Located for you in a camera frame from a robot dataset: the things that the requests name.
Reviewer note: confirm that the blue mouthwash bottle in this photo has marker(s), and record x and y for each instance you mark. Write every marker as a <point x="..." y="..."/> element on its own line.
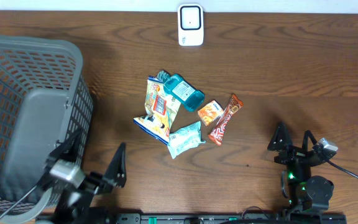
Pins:
<point x="190" y="97"/>

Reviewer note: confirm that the yellow snack chip bag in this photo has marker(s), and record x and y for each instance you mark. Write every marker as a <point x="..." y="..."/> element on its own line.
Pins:
<point x="161" y="109"/>

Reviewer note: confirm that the mint green wipes pack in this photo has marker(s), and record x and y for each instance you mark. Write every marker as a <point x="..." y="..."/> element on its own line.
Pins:
<point x="184" y="139"/>

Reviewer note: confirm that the small orange snack pack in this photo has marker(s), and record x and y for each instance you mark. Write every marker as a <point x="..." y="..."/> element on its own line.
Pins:
<point x="210" y="112"/>

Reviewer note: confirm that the white barcode scanner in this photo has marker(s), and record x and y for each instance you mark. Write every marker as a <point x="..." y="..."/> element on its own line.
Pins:
<point x="190" y="25"/>

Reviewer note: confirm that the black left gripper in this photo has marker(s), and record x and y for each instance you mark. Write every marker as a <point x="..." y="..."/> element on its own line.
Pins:
<point x="94" y="185"/>

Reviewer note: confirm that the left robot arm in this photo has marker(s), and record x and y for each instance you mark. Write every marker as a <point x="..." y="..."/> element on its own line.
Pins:
<point x="72" y="204"/>

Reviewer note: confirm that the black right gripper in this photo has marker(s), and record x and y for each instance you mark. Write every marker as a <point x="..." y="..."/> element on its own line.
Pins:
<point x="295" y="153"/>

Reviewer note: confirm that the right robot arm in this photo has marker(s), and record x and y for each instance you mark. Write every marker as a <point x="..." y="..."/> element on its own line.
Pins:
<point x="308" y="194"/>

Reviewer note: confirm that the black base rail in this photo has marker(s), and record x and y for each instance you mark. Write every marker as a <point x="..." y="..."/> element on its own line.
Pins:
<point x="250" y="217"/>

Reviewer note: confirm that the grey plastic mesh basket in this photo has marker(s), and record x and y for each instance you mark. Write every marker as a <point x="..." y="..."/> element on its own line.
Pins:
<point x="43" y="100"/>

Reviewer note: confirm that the orange chocolate bar wrapper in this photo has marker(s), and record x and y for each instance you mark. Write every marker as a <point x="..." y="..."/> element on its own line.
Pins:
<point x="234" y="105"/>

